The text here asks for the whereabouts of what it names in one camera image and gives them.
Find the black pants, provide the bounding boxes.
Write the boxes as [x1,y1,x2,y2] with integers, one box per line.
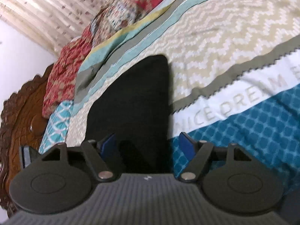
[85,55,172,174]

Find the carved wooden headboard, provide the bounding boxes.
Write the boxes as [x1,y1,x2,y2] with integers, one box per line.
[1,65,53,217]

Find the teal lattice pillow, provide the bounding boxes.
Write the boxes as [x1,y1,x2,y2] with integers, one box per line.
[39,100,74,155]

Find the chevron patterned bedspread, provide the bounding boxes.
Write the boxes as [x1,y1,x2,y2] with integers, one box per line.
[66,0,299,189]

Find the floral curtain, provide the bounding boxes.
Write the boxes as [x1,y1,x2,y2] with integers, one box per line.
[1,0,109,55]

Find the red floral pillow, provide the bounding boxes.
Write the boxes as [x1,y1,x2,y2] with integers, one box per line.
[42,0,163,119]

